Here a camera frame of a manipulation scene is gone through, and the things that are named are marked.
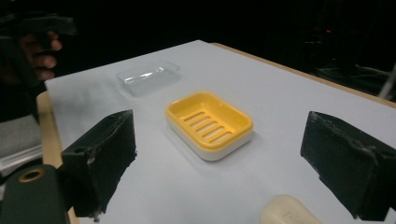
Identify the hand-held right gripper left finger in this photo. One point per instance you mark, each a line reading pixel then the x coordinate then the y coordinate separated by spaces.
pixel 106 155

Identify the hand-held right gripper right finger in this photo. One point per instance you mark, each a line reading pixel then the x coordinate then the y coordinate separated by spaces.
pixel 351 161

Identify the cream soap bar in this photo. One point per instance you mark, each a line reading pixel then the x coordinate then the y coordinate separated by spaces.
pixel 288 211

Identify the clear plastic soap dish lid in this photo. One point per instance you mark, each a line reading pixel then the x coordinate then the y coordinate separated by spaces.
pixel 148 77

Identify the yellow and white soap dish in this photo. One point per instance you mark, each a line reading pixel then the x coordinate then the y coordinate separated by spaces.
pixel 209 124

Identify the metal stand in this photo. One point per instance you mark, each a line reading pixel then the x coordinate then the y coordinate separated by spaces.
pixel 388 82

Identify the grey white cloth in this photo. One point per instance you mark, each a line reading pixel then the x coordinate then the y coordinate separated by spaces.
pixel 17 140

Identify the white table sheet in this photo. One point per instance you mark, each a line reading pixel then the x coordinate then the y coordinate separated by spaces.
pixel 264 93

